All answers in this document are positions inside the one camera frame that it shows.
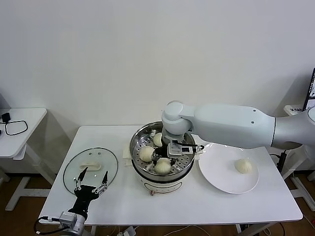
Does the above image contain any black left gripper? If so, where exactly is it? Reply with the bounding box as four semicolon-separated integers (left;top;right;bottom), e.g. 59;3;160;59
67;167;109;217

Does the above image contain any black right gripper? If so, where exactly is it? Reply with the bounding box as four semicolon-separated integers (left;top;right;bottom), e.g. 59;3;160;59
152;145;178;168

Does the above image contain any round glass pot lid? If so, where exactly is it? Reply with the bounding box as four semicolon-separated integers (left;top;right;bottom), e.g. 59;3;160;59
63;147;119;197

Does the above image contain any perforated steel steamer basket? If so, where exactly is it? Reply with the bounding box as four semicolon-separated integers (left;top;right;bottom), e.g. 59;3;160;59
129;122;197;177

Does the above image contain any white electric cooking pot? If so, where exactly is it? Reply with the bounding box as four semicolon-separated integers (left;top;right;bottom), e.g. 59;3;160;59
122;139;204;197

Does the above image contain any white round plate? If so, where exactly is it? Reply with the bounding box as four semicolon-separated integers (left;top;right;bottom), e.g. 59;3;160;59
198;142;260;195

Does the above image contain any white power strip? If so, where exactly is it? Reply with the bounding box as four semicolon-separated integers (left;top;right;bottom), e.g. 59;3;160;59
119;226;137;236

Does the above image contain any white side table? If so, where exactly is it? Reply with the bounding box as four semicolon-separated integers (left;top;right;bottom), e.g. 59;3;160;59
0;107;56;211

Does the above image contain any white desk with legs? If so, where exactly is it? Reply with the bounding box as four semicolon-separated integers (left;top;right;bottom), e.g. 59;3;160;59
280;105;315;211

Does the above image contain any open grey laptop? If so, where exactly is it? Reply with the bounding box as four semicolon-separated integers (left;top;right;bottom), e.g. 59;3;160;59
305;67;315;111

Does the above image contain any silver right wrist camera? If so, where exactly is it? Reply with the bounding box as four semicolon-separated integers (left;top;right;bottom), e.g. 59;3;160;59
167;140;205;157

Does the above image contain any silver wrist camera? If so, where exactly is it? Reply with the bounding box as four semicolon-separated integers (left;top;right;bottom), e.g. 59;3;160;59
167;140;205;157
58;211;77;226

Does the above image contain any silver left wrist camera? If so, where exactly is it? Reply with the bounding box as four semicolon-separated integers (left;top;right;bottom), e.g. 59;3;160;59
58;211;77;226

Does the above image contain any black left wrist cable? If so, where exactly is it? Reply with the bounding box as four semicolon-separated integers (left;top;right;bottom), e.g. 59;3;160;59
36;215;62;234

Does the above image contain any black looped cable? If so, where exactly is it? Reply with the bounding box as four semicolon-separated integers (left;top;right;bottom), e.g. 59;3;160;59
5;119;30;136

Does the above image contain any black cable with adapter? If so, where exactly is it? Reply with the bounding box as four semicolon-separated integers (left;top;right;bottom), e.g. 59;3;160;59
270;148;290;173

